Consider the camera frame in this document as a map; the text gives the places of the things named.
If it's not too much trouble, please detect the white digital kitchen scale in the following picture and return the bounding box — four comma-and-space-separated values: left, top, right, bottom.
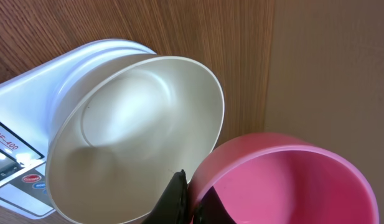
0, 39, 153, 220

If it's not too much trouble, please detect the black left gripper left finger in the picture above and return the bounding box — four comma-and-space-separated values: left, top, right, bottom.
142, 170, 188, 224

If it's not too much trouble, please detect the white bowl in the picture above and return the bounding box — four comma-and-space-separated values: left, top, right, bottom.
45, 54, 225, 223

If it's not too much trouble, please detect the pink scoop with blue handle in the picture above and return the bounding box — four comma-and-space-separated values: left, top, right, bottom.
189, 133, 380, 223

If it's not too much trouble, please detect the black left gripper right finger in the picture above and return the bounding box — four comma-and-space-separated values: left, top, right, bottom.
193, 187, 236, 224

